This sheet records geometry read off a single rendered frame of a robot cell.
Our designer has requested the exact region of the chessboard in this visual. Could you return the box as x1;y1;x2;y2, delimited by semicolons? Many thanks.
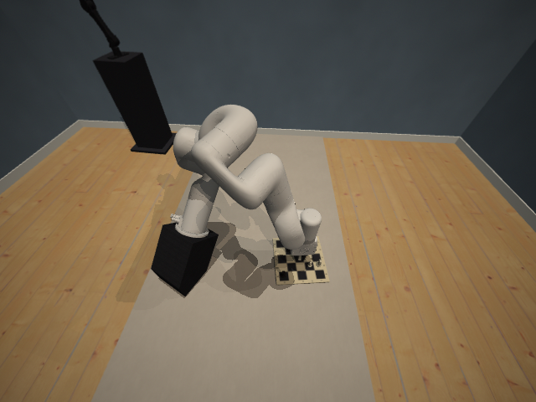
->
273;236;330;286

